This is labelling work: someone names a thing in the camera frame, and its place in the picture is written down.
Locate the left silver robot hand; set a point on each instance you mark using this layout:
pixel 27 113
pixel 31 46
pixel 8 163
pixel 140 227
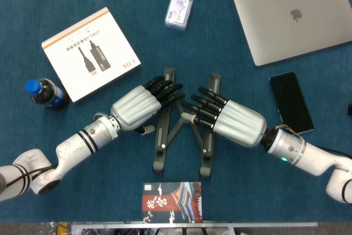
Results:
pixel 134 105

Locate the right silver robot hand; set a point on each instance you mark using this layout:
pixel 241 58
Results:
pixel 239 122

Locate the black folding laptop stand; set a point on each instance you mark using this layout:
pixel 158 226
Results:
pixel 165 125

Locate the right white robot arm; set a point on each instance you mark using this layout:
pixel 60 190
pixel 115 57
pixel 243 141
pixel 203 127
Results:
pixel 302 149

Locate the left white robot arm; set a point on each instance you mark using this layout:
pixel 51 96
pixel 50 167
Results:
pixel 82 141

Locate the silver Apple laptop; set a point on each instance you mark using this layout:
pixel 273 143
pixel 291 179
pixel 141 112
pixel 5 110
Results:
pixel 275 34

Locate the black smartphone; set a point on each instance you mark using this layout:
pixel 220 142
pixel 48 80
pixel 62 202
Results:
pixel 288 94

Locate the teal table cloth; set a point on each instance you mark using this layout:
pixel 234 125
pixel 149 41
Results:
pixel 96 177

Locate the cola bottle with blue cap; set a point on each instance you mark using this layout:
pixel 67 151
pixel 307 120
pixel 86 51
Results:
pixel 46 94

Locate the dark illustrated Chinese book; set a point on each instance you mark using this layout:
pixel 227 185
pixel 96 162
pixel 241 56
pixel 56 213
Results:
pixel 165 204

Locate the small black device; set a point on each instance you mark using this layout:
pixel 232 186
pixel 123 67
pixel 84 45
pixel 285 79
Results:
pixel 350 109

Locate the small yellow item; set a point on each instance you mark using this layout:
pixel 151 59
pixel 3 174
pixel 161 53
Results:
pixel 62 229

